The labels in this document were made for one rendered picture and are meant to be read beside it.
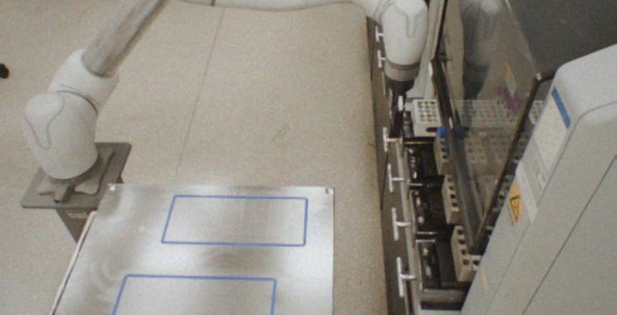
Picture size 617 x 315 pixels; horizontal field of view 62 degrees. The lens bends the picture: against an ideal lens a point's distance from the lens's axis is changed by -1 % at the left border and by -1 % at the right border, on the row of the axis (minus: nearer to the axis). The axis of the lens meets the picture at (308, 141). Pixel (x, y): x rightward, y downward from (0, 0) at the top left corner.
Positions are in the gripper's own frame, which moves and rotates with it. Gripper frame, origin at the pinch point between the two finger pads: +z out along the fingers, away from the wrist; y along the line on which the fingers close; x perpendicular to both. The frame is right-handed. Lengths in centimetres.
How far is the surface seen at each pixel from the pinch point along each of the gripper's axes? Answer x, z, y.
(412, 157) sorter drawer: -3.8, -1.7, -13.1
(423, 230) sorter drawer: -4.3, -0.4, -36.0
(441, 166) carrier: -9.8, -6.0, -20.3
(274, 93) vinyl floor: 51, 80, 111
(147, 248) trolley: 61, -2, -44
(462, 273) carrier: -10, -6, -51
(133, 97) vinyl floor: 130, 79, 106
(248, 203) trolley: 39.1, -2.1, -29.9
